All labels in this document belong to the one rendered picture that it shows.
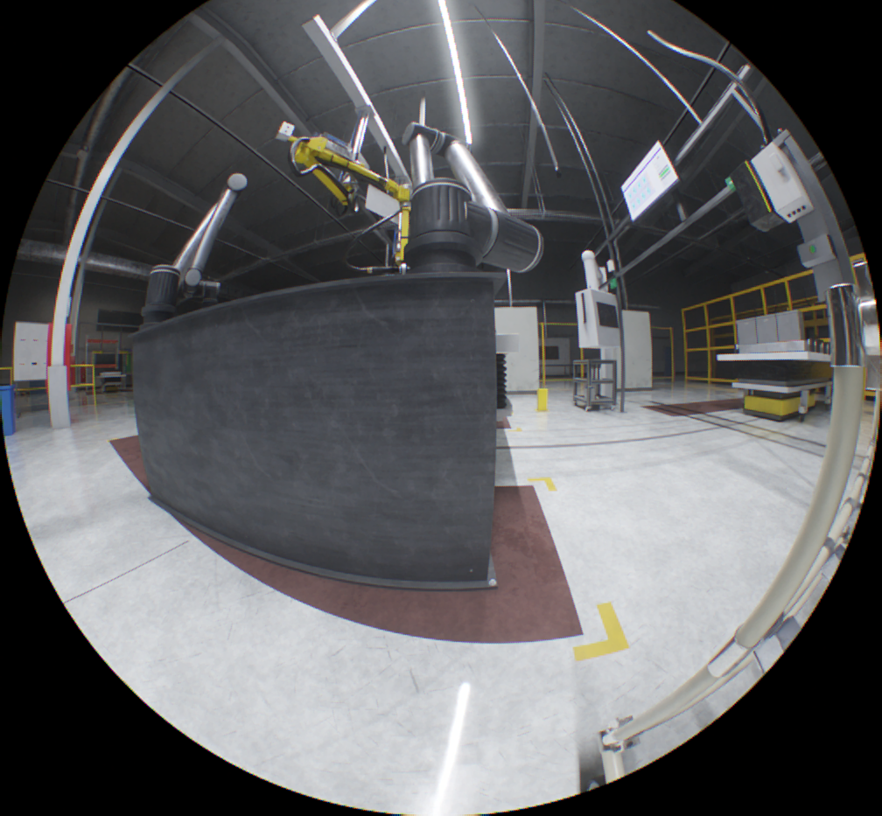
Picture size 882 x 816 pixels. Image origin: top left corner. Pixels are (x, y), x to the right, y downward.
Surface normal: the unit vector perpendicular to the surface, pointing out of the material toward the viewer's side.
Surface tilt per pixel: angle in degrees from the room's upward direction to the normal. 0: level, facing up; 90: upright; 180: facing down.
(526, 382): 90
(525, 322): 90
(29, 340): 90
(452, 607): 0
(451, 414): 90
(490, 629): 0
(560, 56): 175
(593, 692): 0
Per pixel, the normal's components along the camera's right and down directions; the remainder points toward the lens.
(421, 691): -0.02, -1.00
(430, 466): -0.03, 0.03
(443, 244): 0.03, 0.91
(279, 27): 0.00, 1.00
